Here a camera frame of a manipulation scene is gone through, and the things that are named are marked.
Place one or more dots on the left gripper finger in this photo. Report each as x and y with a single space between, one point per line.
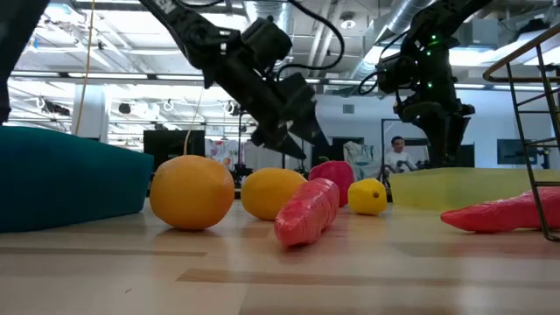
280 143
302 105

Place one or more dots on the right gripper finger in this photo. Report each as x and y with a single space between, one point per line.
439 144
459 135

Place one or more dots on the red toy bell pepper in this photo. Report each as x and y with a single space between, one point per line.
339 179

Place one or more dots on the orange-red toy carrot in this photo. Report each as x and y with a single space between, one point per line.
306 214
494 216

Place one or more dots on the yellow toy lemon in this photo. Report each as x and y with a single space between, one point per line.
366 198

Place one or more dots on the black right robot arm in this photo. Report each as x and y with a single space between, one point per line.
442 17

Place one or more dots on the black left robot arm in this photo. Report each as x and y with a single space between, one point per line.
192 30

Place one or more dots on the white curtain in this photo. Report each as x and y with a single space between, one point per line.
262 159

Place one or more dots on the person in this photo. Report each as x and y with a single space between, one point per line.
400 159

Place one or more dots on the translucent yellow plastic bin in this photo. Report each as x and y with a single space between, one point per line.
459 188

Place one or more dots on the orange toy citrus fruit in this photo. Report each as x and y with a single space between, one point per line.
267 194
192 197

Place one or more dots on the black monitor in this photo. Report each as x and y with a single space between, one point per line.
170 146

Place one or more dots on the long ceiling light strip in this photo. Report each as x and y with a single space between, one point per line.
109 76

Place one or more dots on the white pillar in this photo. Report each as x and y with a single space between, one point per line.
94 114

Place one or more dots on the blue plastic bin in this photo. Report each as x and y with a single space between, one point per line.
65 184

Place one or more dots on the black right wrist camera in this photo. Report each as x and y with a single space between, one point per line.
396 74

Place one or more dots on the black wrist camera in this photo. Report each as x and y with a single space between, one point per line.
396 74
267 39

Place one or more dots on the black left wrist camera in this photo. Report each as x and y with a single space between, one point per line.
267 39

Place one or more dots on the blue wall screen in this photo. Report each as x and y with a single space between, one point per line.
516 151

